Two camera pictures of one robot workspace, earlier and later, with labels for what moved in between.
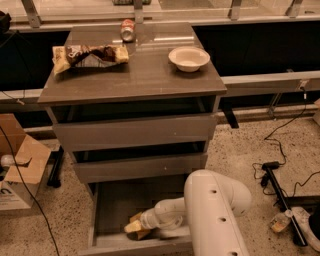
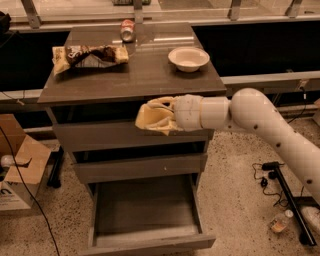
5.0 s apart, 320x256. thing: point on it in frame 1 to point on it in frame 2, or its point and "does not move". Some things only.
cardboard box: [23, 159] does not move
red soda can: [127, 32] does not move
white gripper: [149, 218] to [187, 111]
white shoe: [302, 217] to [312, 215]
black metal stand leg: [298, 237] to [306, 236]
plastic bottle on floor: [281, 221] does not move
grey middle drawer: [111, 170] does not move
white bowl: [188, 58] does not move
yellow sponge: [136, 227] to [150, 115]
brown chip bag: [66, 57] does not move
